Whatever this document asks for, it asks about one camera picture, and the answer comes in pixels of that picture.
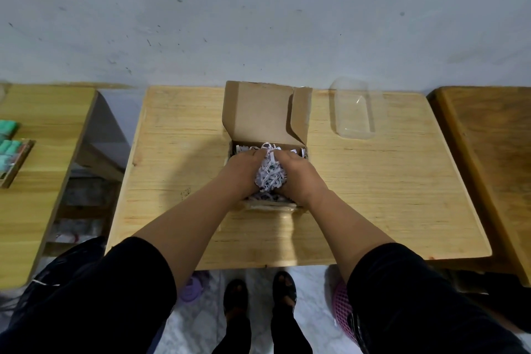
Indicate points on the person's left hand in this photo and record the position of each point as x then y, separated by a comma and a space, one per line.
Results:
238, 173

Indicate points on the person's right hand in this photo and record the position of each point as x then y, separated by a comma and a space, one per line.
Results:
300, 181

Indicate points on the person's right fingers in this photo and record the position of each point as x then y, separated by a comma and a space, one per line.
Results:
288, 157

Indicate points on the person's left fingers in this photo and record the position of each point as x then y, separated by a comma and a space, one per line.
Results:
255, 156

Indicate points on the white shredded paper filler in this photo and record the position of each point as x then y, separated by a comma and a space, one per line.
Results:
270, 175

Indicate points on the person's left forearm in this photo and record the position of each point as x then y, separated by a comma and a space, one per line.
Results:
195, 221

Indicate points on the person's right forearm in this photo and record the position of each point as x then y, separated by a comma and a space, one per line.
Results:
344, 225

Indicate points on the open brown cardboard box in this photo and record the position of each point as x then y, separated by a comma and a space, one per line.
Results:
261, 113

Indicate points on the clear plastic container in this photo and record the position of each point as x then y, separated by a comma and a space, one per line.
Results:
356, 111

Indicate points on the light wooden table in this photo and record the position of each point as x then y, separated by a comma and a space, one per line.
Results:
394, 183
45, 117

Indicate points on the black right sandal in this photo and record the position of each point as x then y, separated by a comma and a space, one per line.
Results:
284, 288

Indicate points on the black sandal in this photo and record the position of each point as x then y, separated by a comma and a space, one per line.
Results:
284, 288
235, 297

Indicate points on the black left sandal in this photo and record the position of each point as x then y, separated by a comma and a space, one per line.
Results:
235, 297

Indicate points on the pink plastic basket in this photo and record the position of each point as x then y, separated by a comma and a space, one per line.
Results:
343, 310

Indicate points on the black right trouser leg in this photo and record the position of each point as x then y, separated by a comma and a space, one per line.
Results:
288, 331

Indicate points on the black trouser leg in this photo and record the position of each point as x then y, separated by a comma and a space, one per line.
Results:
288, 331
233, 335

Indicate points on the black left trouser leg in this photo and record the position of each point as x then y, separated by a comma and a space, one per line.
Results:
233, 335

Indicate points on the black right sleeve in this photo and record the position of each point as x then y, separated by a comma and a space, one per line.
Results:
415, 308

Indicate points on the black sleeve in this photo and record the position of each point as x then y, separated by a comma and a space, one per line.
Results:
95, 304
415, 308

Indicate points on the dark wooden table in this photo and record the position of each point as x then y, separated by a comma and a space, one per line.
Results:
489, 150

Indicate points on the black left sleeve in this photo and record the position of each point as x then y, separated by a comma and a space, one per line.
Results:
95, 304

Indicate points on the wooden tray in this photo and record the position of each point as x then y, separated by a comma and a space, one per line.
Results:
23, 163

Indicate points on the green packet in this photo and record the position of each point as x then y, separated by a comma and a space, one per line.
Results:
11, 147
4, 163
8, 128

